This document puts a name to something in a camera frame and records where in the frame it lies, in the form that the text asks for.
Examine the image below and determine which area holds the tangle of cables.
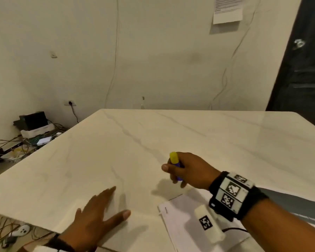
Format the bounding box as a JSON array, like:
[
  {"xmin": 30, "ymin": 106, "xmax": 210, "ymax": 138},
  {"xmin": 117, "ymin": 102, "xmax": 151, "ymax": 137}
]
[{"xmin": 0, "ymin": 123, "xmax": 69, "ymax": 166}]

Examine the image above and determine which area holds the person's right forearm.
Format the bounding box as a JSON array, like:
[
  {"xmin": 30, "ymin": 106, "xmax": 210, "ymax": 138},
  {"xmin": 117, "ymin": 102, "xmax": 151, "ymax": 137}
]
[{"xmin": 241, "ymin": 198, "xmax": 315, "ymax": 252}]

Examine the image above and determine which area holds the white network switch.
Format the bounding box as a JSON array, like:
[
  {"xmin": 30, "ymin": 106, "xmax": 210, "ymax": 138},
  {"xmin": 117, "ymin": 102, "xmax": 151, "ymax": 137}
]
[{"xmin": 36, "ymin": 136, "xmax": 53, "ymax": 146}]

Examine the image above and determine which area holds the black cable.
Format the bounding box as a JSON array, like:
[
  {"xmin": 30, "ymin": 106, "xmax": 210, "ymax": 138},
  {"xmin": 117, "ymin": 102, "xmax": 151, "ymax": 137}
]
[{"xmin": 222, "ymin": 227, "xmax": 249, "ymax": 233}]

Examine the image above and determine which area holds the person's left hand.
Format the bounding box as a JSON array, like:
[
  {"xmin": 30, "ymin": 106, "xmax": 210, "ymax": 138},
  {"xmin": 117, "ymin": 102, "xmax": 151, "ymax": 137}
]
[{"xmin": 58, "ymin": 186, "xmax": 132, "ymax": 252}]

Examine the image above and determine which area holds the black electronic box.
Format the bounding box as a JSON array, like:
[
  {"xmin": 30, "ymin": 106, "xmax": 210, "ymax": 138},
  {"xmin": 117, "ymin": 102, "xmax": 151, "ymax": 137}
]
[{"xmin": 13, "ymin": 111, "xmax": 49, "ymax": 131}]

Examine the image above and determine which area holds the black wrist camera with markers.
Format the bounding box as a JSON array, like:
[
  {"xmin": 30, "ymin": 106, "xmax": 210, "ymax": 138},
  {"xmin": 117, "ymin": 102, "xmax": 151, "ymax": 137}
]
[{"xmin": 208, "ymin": 171, "xmax": 269, "ymax": 222}]

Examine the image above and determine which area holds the person's right hand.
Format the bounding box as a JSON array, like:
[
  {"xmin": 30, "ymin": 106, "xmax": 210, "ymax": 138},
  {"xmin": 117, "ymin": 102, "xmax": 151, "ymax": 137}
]
[{"xmin": 161, "ymin": 152, "xmax": 221, "ymax": 190}]

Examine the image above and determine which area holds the black wrist strap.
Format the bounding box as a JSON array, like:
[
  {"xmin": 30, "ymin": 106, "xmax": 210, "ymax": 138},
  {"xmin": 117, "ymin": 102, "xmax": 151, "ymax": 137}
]
[{"xmin": 43, "ymin": 233, "xmax": 76, "ymax": 252}]

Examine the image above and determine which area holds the paper notice on wall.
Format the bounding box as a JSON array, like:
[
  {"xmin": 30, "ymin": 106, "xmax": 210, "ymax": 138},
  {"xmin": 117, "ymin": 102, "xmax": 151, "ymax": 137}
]
[{"xmin": 213, "ymin": 0, "xmax": 244, "ymax": 25}]

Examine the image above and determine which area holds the white device box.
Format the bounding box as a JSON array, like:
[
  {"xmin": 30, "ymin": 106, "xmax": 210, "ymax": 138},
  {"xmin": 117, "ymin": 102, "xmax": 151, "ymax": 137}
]
[{"xmin": 20, "ymin": 123, "xmax": 55, "ymax": 139}]

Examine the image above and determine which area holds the thin wall wire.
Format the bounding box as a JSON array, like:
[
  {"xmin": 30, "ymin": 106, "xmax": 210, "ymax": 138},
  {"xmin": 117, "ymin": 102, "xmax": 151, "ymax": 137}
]
[{"xmin": 104, "ymin": 0, "xmax": 120, "ymax": 109}]

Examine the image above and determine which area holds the black door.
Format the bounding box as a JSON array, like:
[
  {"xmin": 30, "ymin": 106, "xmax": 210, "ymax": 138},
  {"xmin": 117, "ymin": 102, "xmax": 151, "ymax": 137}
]
[{"xmin": 266, "ymin": 0, "xmax": 315, "ymax": 134}]

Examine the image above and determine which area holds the yellow and purple glue stick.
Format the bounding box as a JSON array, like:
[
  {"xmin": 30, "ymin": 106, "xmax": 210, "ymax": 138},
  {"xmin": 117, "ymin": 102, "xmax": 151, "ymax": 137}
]
[{"xmin": 169, "ymin": 152, "xmax": 184, "ymax": 182}]

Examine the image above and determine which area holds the white paper sheet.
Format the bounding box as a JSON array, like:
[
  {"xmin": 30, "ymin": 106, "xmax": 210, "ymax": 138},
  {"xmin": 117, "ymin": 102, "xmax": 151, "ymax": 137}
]
[{"xmin": 157, "ymin": 188, "xmax": 265, "ymax": 252}]

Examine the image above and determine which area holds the black power cord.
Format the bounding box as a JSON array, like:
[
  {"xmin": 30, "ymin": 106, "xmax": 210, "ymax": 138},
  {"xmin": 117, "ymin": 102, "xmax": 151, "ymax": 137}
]
[{"xmin": 69, "ymin": 102, "xmax": 80, "ymax": 124}]

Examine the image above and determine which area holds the white box with marker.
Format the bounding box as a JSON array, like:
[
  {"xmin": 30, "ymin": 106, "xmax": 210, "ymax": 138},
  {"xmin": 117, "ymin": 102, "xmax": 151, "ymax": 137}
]
[{"xmin": 194, "ymin": 205, "xmax": 226, "ymax": 244}]

